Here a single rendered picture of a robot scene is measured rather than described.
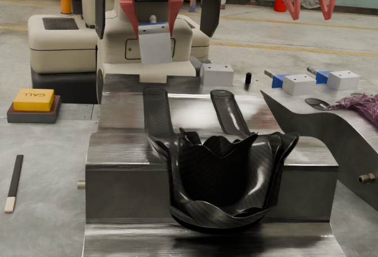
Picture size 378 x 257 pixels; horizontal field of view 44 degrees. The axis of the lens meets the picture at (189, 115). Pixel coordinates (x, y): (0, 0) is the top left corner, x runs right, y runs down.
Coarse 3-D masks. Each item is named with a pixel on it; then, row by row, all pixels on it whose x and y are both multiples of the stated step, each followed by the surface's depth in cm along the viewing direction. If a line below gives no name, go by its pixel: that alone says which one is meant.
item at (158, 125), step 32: (160, 96) 74; (224, 96) 76; (160, 128) 65; (224, 128) 66; (192, 160) 48; (224, 160) 47; (256, 160) 53; (192, 192) 50; (224, 192) 49; (256, 192) 51; (192, 224) 47; (224, 224) 46
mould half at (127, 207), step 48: (192, 96) 74; (240, 96) 75; (96, 144) 48; (144, 144) 49; (96, 192) 46; (144, 192) 46; (288, 192) 48; (96, 240) 46; (144, 240) 46; (192, 240) 47; (240, 240) 47; (288, 240) 48
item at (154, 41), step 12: (144, 24) 79; (156, 24) 79; (168, 24) 76; (144, 36) 73; (156, 36) 73; (168, 36) 73; (144, 48) 74; (156, 48) 74; (168, 48) 75; (144, 60) 75; (156, 60) 75; (168, 60) 76
